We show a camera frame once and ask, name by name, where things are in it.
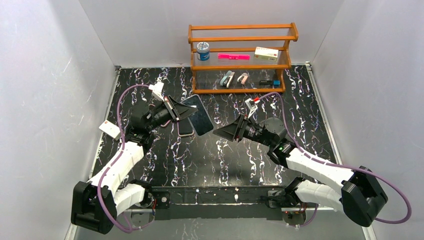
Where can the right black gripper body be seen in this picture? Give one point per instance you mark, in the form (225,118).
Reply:
(240,128)

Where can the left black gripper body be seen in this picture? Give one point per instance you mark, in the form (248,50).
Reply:
(172,109)

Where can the dark phone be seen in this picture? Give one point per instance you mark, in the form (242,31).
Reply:
(200,120)

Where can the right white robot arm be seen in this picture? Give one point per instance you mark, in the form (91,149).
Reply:
(357,193)

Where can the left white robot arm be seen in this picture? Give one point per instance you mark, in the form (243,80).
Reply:
(97,202)

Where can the pink white stapler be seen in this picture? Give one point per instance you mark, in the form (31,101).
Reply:
(242,78)

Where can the blue grey stapler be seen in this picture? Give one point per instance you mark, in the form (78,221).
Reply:
(227,79)

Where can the black blue small device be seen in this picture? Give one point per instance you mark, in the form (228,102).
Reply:
(274,83)

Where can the white box with red label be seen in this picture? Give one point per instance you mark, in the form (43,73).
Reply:
(110,129)

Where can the blue white round jar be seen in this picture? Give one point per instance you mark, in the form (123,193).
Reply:
(203,51)

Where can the pink plastic ruler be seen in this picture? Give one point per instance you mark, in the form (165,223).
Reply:
(229,56)

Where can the orange wooden shelf rack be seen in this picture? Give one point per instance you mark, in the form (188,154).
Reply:
(240,39)

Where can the white cardboard box on shelf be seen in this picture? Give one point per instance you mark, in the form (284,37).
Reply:
(266,54)

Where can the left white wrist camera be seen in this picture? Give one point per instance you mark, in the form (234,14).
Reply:
(156,90)

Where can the left black motor mount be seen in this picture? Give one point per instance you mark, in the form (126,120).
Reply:
(162,199)

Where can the black motor mount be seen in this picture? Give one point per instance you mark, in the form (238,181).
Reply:
(162,199)
(293,210)

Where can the right black motor mount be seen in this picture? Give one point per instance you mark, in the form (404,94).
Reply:
(293,210)

